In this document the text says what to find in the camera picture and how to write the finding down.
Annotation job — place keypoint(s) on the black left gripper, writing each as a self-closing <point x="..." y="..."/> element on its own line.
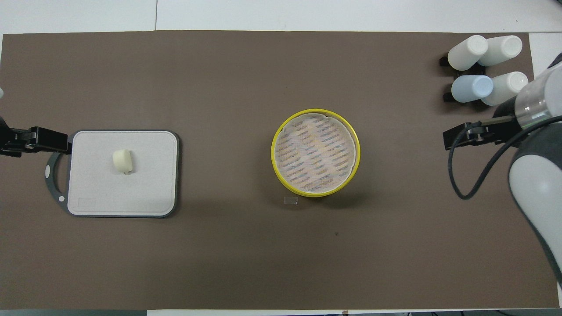
<point x="13" y="140"/>

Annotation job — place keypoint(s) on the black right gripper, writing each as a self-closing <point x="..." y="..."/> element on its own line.
<point x="505" y="127"/>

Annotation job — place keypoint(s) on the white steamed bun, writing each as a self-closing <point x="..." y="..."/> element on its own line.
<point x="122" y="160"/>

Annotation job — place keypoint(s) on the yellow rimmed steamer basket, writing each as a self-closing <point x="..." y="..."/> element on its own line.
<point x="316" y="151"/>

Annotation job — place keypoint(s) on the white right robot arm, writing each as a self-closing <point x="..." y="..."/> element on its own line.
<point x="533" y="175"/>

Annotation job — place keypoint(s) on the yellow bamboo steamer base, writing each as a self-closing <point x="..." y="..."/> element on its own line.
<point x="317" y="195"/>

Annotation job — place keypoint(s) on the black cup stand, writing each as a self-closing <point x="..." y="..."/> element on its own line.
<point x="447" y="97"/>

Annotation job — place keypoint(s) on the light blue plastic cup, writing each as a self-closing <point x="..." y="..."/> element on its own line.
<point x="472" y="87"/>

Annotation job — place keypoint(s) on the white plastic cup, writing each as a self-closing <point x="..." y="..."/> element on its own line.
<point x="466" y="53"/>
<point x="502" y="49"/>
<point x="505" y="87"/>

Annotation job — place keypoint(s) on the white cutting board grey rim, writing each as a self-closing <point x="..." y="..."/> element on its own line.
<point x="131" y="193"/>

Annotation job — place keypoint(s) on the brown table mat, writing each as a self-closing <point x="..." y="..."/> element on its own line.
<point x="219" y="87"/>

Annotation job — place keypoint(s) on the clear tape piece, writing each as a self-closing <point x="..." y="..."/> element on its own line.
<point x="291" y="201"/>

